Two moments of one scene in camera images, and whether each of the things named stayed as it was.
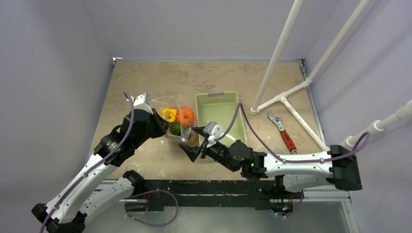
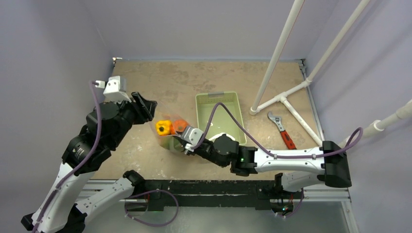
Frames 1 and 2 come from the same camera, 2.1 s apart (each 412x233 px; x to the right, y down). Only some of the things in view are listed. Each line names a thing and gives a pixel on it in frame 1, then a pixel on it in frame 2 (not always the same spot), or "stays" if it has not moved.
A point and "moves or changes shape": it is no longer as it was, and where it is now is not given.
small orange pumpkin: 185,116 -> 178,125
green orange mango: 175,128 -> 169,142
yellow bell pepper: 169,114 moves or changes shape
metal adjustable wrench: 278,120 stays
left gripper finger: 164,124 -> 145,108
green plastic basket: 220,107 stays
